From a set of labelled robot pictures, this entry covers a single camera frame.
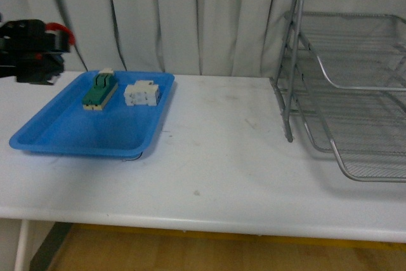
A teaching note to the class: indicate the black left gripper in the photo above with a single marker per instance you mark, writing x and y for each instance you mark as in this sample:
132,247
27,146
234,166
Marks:
27,53

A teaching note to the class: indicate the red emergency stop button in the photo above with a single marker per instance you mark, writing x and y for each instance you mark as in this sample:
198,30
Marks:
64,38

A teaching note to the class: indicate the silver mesh tray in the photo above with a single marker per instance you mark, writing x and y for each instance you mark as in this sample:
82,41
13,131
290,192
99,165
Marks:
364,130

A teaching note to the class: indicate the blue plastic tray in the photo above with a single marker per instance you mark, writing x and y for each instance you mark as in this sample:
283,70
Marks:
63,126

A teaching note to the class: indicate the white circuit breaker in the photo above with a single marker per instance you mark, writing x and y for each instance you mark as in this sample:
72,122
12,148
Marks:
142,92

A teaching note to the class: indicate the white table leg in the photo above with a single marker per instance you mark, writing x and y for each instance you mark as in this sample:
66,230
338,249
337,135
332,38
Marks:
22,252

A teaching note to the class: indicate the white curtain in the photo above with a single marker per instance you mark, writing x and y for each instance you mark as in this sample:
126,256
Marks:
197,37

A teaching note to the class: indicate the green knife switch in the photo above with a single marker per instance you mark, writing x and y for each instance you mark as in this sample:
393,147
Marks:
104,86

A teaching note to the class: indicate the silver mesh rack frame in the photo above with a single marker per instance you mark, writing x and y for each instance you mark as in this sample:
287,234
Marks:
355,51

